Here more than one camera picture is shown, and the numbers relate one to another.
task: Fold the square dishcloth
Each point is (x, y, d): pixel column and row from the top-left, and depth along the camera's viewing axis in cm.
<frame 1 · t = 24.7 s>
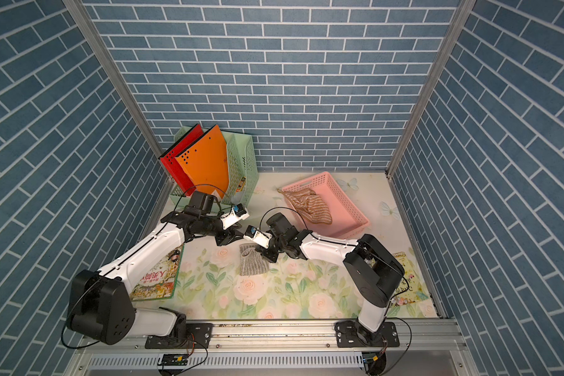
left hand: (244, 229, 83), fingers open
right hand: (259, 247, 86), fingers closed
red file folder: (170, 163, 88), point 28 cm above the table
orange file folder: (205, 161, 92), point 26 cm above the table
pink plastic basket: (348, 218, 104), point 2 cm above the table
brown striped dishcloth: (305, 200, 104), point 7 cm above the table
grey striped dishcloth: (251, 261, 86), point 6 cm above the table

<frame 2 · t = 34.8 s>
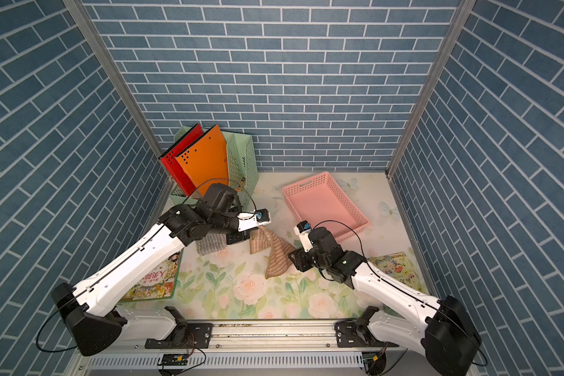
left hand: (260, 224, 73), fingers closed
right hand: (294, 253, 80), fingers open
brown striped dishcloth: (280, 260, 82), point 11 cm above the table
grey striped dishcloth: (212, 247, 93), point 3 cm above the table
the other named things where they were.

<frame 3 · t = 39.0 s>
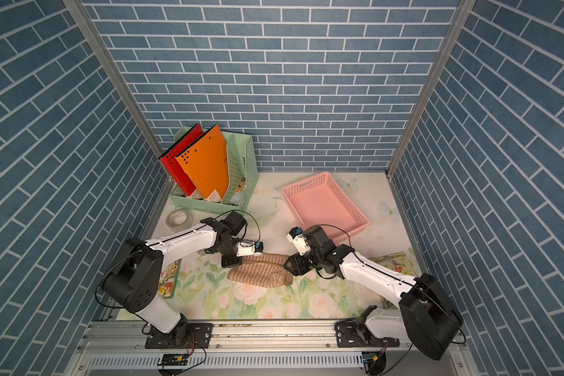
left hand: (242, 259, 89), fingers closed
right hand: (290, 263, 82), fingers open
brown striped dishcloth: (260, 270, 88), on the table
clear packing tape roll: (179, 219, 103), on the table
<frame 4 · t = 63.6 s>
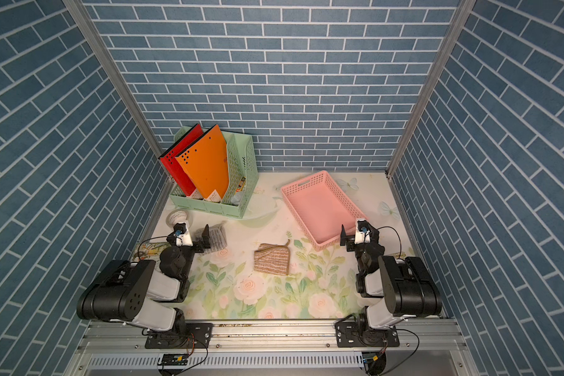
left hand: (200, 224, 87), fingers open
right hand: (358, 224, 89), fingers open
brown striped dishcloth: (272, 259, 90), point 2 cm above the table
